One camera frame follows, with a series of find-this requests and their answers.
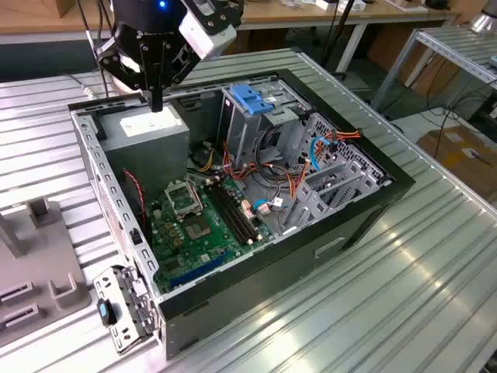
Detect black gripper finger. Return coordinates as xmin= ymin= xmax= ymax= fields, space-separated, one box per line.
xmin=155 ymin=40 xmax=203 ymax=113
xmin=96 ymin=37 xmax=157 ymax=113

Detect blue data wire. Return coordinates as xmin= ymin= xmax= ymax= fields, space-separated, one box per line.
xmin=309 ymin=135 xmax=335 ymax=173

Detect orange yellow power wire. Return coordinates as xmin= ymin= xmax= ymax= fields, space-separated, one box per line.
xmin=316 ymin=130 xmax=363 ymax=156

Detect metal disk bay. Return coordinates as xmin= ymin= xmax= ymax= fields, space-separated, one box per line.
xmin=281 ymin=112 xmax=391 ymax=236

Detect brown wooden box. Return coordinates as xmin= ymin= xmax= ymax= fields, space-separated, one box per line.
xmin=56 ymin=0 xmax=81 ymax=19

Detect grey power supply unit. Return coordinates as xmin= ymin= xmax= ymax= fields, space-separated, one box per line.
xmin=99 ymin=103 xmax=191 ymax=191

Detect metal optical drive cage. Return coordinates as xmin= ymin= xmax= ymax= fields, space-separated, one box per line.
xmin=216 ymin=75 xmax=311 ymax=164

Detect wooden desk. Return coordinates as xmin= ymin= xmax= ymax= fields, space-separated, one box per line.
xmin=0 ymin=0 xmax=461 ymax=75

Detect metal socket cover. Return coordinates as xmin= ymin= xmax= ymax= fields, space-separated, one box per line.
xmin=164 ymin=180 xmax=203 ymax=222

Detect black RAM slot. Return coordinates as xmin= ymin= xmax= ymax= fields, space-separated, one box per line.
xmin=214 ymin=182 xmax=255 ymax=242
xmin=219 ymin=180 xmax=260 ymax=239
xmin=210 ymin=183 xmax=251 ymax=244
xmin=204 ymin=185 xmax=246 ymax=246

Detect CPU socket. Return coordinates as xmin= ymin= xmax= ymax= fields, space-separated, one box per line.
xmin=182 ymin=214 xmax=214 ymax=242

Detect black tripod stand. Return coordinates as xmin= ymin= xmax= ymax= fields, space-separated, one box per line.
xmin=320 ymin=0 xmax=360 ymax=77

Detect small white box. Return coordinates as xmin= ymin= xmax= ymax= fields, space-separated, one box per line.
xmin=316 ymin=0 xmax=368 ymax=12

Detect green motherboard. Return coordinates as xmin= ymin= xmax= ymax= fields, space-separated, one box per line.
xmin=146 ymin=176 xmax=279 ymax=295

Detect blue expansion slot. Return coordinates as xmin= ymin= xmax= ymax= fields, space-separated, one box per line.
xmin=169 ymin=250 xmax=231 ymax=289

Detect grey parts rack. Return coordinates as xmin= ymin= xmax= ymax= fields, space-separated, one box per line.
xmin=0 ymin=196 xmax=94 ymax=347

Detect brown cardboard boxes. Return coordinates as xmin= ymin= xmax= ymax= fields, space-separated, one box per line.
xmin=367 ymin=26 xmax=463 ymax=98

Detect black open PC case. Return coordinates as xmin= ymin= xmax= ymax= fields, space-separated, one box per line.
xmin=68 ymin=68 xmax=416 ymax=362

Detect black latch with blue button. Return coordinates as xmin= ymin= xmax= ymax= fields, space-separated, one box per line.
xmin=96 ymin=298 xmax=119 ymax=327

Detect metal slat side table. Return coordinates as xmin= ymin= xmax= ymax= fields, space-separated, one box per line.
xmin=370 ymin=26 xmax=497 ymax=112

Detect cardboard box with label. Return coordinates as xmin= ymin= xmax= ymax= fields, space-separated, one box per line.
xmin=415 ymin=124 xmax=497 ymax=197

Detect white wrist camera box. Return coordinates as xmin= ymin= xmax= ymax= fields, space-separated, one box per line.
xmin=177 ymin=0 xmax=238 ymax=60

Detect grey cable with metal plug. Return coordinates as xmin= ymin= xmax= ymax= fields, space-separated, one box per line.
xmin=68 ymin=72 xmax=96 ymax=99

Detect blue plastic drive bracket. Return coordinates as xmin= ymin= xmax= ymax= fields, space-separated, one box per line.
xmin=228 ymin=83 xmax=273 ymax=117

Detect red black wire bundle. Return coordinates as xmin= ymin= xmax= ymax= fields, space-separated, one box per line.
xmin=221 ymin=139 xmax=311 ymax=203

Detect small blue wire white plug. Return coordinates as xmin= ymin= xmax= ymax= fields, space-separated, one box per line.
xmin=244 ymin=197 xmax=288 ymax=218

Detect metal expansion bracket cover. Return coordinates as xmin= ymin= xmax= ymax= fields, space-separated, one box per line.
xmin=92 ymin=263 xmax=161 ymax=355

